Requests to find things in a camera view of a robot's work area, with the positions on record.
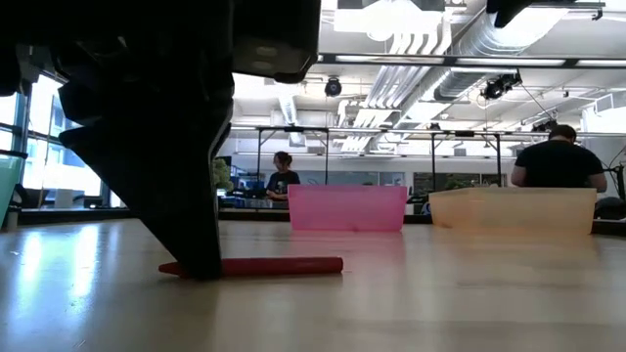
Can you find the small green artificial plant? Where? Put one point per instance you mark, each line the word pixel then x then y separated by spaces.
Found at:
pixel 222 175

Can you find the black hanging device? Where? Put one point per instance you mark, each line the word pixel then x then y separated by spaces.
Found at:
pixel 499 87

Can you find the black aluminium table frame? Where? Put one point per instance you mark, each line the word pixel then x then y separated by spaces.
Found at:
pixel 147 216

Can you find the black dome camera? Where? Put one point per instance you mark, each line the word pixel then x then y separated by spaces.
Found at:
pixel 333 88

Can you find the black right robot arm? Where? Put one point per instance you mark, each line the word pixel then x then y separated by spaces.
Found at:
pixel 508 10

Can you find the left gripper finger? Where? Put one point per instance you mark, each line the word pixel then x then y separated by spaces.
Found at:
pixel 176 195

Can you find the person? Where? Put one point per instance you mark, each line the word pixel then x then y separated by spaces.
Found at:
pixel 557 166
pixel 282 183

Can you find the silver ventilation duct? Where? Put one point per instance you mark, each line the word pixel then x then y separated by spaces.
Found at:
pixel 469 78

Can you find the red pen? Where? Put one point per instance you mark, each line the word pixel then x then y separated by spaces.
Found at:
pixel 283 266

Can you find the translucent orange plastic bin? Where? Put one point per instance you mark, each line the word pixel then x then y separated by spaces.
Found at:
pixel 513 212

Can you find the translucent green plastic bin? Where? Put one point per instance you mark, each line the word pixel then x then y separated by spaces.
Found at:
pixel 9 190

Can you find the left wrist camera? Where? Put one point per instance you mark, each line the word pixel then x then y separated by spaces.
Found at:
pixel 279 29

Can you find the black background workbench frame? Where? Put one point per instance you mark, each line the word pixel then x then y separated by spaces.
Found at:
pixel 293 129

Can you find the translucent pink plastic bin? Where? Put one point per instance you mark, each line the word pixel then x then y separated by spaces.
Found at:
pixel 347 207

